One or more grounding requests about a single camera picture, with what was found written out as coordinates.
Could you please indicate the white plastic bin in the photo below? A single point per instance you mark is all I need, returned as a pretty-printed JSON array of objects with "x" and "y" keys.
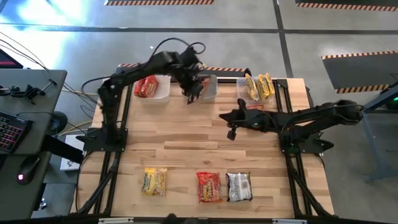
[{"x": 163, "y": 93}]

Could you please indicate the green-lit device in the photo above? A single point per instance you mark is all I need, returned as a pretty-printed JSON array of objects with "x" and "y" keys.
[{"x": 394, "y": 101}]

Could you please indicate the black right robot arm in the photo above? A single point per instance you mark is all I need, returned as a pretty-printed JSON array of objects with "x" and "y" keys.
[{"x": 323, "y": 113}]

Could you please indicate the black angled bar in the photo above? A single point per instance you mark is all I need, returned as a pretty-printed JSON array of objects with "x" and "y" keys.
[{"x": 66, "y": 153}]

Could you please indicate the grey desk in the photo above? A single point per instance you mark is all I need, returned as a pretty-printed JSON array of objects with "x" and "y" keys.
[{"x": 46, "y": 102}]

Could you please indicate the black computer mouse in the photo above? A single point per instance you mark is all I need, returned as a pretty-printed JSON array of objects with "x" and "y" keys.
[{"x": 29, "y": 169}]

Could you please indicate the black clamp mount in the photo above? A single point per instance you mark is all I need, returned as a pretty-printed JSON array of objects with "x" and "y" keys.
[{"x": 29, "y": 92}]

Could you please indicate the grey plastic bin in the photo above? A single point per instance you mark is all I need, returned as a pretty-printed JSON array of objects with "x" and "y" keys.
[{"x": 214, "y": 90}]

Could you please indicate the white box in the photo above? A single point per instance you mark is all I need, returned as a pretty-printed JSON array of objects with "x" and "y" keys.
[{"x": 70, "y": 165}]

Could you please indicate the hazard-striped floor mat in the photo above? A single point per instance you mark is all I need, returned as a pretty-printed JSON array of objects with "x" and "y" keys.
[
  {"x": 155, "y": 2},
  {"x": 342, "y": 5},
  {"x": 357, "y": 73}
]

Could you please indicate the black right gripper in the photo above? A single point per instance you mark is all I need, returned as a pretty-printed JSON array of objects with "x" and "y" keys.
[{"x": 258, "y": 119}]

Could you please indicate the black aluminium table frame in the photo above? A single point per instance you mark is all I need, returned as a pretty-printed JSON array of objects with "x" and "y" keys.
[{"x": 227, "y": 80}]

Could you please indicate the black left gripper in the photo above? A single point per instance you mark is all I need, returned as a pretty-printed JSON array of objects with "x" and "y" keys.
[{"x": 191, "y": 77}]

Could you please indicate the black backlit keyboard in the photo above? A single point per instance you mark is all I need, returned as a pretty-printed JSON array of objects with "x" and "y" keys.
[{"x": 11, "y": 132}]

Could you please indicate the dark monitor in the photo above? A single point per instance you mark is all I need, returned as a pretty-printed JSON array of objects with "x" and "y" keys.
[{"x": 7, "y": 63}]

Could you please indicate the blue-grey metal table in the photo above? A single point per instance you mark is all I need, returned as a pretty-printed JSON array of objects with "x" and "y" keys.
[{"x": 382, "y": 155}]

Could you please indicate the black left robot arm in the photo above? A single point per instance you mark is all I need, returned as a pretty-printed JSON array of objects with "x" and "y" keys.
[{"x": 136, "y": 70}]

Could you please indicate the clear plastic bin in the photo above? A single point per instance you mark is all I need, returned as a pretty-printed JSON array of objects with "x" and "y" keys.
[{"x": 241, "y": 93}]

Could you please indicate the metal castor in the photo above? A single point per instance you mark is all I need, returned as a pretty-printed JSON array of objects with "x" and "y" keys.
[{"x": 42, "y": 204}]

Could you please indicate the black round device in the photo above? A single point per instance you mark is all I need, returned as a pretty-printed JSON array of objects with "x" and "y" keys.
[{"x": 59, "y": 119}]

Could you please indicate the white bracket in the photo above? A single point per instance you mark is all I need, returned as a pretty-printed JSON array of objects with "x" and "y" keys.
[
  {"x": 289, "y": 221},
  {"x": 115, "y": 220}
]

